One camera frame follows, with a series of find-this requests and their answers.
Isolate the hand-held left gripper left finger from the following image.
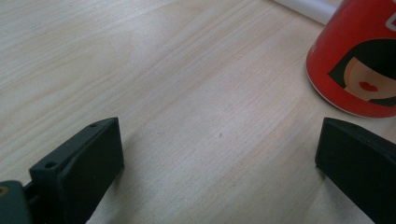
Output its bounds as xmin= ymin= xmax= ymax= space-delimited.
xmin=29 ymin=117 xmax=125 ymax=224

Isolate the white tube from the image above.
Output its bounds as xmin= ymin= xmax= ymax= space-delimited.
xmin=271 ymin=0 xmax=340 ymax=26

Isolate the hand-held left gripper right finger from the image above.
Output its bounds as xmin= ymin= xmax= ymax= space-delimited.
xmin=314 ymin=117 xmax=396 ymax=224

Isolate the red paper cup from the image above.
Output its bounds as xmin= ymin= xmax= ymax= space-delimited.
xmin=305 ymin=0 xmax=396 ymax=119

